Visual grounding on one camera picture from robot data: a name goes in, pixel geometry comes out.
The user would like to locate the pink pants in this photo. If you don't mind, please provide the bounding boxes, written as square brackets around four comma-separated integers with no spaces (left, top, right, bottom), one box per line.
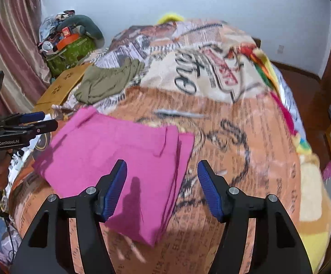
[32,106,195,248]

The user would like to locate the person's left hand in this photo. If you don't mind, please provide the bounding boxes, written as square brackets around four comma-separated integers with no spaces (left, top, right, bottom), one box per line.
[0,150,13,191]

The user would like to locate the brown cardboard box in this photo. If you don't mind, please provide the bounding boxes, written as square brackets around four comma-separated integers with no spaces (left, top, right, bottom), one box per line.
[32,63,91,114]

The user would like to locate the olive green garment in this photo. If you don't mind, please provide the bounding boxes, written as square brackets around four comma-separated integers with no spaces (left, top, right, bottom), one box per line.
[74,58,144,105]

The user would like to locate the pile of clothes and bags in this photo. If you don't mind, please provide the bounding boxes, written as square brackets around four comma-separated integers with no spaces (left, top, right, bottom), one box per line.
[37,10,105,78]

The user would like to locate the striped maroon curtain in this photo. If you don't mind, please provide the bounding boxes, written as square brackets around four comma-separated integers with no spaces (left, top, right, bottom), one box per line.
[0,0,51,115]

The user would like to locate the newspaper print bedspread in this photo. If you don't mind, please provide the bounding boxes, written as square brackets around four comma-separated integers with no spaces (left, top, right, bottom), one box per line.
[9,20,300,273]

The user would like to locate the white wall socket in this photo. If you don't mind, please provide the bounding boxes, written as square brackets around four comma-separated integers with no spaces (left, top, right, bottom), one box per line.
[277,45,284,54]

